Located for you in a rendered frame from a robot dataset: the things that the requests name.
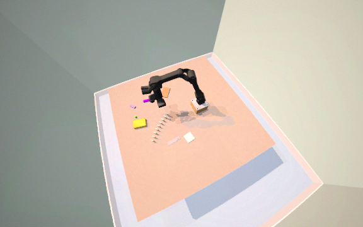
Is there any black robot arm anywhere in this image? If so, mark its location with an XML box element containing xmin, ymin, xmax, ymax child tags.
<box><xmin>141</xmin><ymin>68</ymin><xmax>206</xmax><ymax>105</ymax></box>

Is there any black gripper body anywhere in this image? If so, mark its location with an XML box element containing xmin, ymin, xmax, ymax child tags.
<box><xmin>154</xmin><ymin>92</ymin><xmax>166</xmax><ymax>108</ymax></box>

